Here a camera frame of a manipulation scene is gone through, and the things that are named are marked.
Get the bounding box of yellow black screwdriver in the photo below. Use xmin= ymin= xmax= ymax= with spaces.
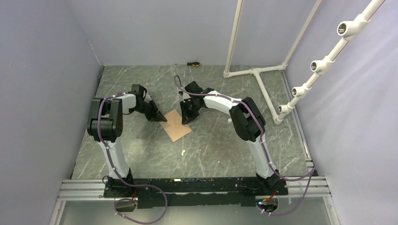
xmin=175 ymin=61 xmax=201 ymax=67

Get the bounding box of aluminium frame rail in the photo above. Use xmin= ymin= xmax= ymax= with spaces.
xmin=51 ymin=174 xmax=340 ymax=225

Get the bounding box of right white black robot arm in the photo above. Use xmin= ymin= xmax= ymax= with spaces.
xmin=178 ymin=81 xmax=287 ymax=195

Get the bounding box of brown paper envelope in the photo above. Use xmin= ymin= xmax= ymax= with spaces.
xmin=160 ymin=109 xmax=191 ymax=142

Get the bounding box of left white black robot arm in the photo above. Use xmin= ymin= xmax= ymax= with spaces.
xmin=87 ymin=84 xmax=167 ymax=197

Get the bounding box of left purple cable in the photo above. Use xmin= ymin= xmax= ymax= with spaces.
xmin=97 ymin=92 xmax=168 ymax=225

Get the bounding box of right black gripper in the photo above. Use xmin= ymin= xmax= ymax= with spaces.
xmin=179 ymin=100 xmax=201 ymax=126

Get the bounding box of white PVC pipe frame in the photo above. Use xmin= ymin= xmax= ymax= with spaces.
xmin=223 ymin=0 xmax=386 ymax=126

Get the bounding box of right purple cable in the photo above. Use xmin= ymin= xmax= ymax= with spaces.
xmin=173 ymin=75 xmax=316 ymax=217

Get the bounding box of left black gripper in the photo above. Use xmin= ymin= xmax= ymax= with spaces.
xmin=131 ymin=100 xmax=167 ymax=122

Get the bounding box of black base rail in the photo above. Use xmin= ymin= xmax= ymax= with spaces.
xmin=103 ymin=177 xmax=289 ymax=209

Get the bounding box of purple cable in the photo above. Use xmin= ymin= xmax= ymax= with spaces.
xmin=173 ymin=75 xmax=316 ymax=217
xmin=97 ymin=92 xmax=168 ymax=225

